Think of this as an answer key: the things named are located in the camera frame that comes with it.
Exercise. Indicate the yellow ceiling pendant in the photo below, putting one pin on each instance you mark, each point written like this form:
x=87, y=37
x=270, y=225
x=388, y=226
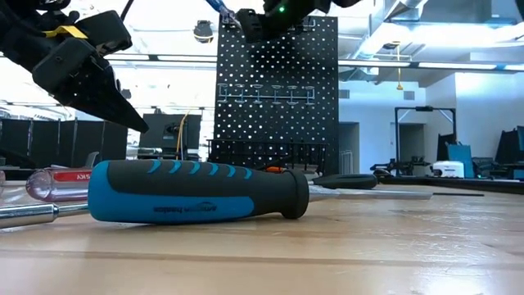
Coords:
x=399, y=87

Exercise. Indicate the black metal rack frame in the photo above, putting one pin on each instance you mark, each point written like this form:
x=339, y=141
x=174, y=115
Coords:
x=396, y=135

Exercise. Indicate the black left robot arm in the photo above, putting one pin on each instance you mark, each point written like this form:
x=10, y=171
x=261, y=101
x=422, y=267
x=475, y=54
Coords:
x=24, y=8

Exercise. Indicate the black metal pegboard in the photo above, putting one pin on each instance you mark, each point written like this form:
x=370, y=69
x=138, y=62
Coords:
x=286, y=123

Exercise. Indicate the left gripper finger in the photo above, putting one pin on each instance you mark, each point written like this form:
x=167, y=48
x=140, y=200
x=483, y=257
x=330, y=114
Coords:
x=106, y=98

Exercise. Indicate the white box device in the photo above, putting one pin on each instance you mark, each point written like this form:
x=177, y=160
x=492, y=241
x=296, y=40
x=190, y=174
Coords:
x=448, y=168

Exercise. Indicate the black dome ceiling fixture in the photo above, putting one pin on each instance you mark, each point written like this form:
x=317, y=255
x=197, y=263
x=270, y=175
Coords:
x=203, y=30

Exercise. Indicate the black computer monitor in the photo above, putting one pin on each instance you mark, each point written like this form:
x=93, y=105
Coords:
x=159, y=131

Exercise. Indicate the black equipment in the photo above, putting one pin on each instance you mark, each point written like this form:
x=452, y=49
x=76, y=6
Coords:
x=509, y=149

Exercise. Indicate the black partition screens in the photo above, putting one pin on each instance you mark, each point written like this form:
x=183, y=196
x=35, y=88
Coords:
x=61, y=143

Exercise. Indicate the silver hook rail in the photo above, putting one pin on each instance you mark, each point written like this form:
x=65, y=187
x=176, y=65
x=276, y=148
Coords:
x=310, y=25

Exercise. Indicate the blue box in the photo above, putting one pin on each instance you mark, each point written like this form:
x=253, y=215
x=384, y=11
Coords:
x=462, y=153

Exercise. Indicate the yellow tape strip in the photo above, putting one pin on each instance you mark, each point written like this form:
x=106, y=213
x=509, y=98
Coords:
x=65, y=31

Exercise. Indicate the orange black hand tool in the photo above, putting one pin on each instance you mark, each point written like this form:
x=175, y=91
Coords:
x=274, y=169

